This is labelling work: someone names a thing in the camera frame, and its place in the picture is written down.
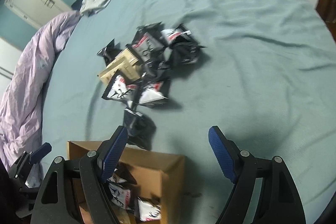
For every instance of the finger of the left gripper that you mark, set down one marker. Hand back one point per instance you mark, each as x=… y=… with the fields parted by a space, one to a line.
x=22 y=167

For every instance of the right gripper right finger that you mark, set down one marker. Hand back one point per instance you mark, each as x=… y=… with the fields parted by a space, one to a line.
x=279 y=200

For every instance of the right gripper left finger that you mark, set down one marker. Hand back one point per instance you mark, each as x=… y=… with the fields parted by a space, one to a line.
x=56 y=200

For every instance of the black white deer snack packet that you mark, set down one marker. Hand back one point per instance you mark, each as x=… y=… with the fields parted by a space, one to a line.
x=122 y=89

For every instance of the beige sachet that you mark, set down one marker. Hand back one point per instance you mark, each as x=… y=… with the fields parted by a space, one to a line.
x=125 y=62

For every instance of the brown cardboard box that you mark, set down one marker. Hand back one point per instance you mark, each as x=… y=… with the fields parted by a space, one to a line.
x=159 y=175

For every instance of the lilac duvet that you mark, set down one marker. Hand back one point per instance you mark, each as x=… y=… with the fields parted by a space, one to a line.
x=21 y=104

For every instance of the teal bed sheet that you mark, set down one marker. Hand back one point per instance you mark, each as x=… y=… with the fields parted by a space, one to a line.
x=266 y=78

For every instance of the pile black white snack packet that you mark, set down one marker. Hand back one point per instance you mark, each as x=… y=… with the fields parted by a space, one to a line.
x=160 y=51

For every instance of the brown wooden chair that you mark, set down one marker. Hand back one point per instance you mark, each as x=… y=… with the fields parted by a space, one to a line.
x=326 y=10

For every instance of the white door with handle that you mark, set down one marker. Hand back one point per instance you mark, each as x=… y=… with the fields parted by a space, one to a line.
x=37 y=12

